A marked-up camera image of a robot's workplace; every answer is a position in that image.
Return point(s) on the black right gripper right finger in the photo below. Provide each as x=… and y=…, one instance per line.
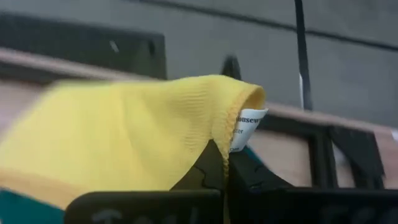
x=295, y=207

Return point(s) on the yellow microfiber towel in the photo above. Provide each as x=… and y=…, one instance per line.
x=124, y=130

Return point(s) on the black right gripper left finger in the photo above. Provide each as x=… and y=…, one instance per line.
x=149, y=208

